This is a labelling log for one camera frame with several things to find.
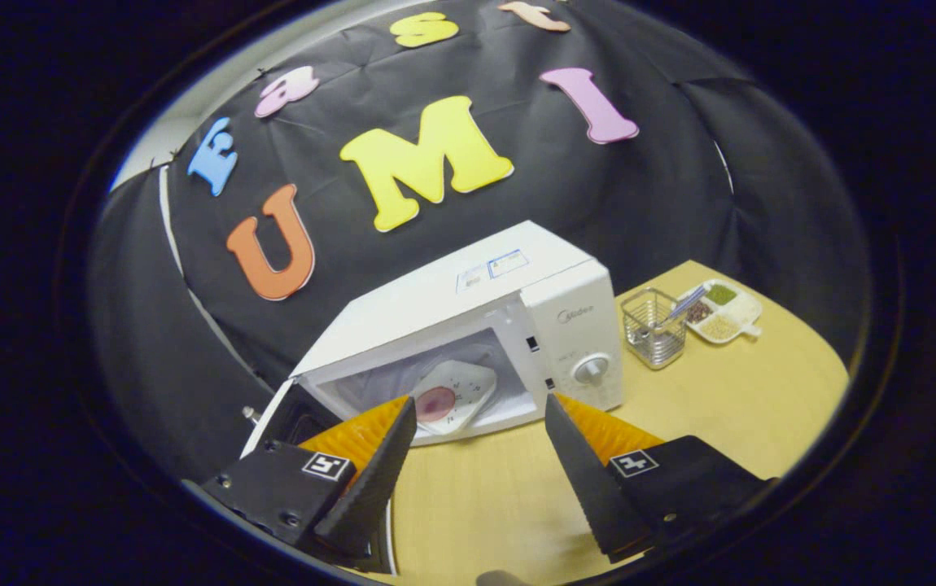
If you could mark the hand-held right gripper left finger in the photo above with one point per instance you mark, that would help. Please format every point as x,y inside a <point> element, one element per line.
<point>370,488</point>

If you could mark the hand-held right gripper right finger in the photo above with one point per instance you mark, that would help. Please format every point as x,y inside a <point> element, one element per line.
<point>590,488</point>

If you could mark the pink ham slice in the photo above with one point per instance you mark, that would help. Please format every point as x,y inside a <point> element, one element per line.
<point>435,404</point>

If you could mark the white square cherry-print plate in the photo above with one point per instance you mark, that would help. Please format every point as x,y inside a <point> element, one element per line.
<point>472,387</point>

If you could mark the white microwave oven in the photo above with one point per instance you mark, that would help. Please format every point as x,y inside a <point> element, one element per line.
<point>435,301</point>

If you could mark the white divided bean dish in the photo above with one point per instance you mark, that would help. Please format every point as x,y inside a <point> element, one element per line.
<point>749,309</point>

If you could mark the black backdrop cloth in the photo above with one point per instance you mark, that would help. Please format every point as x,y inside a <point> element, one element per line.
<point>639,203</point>

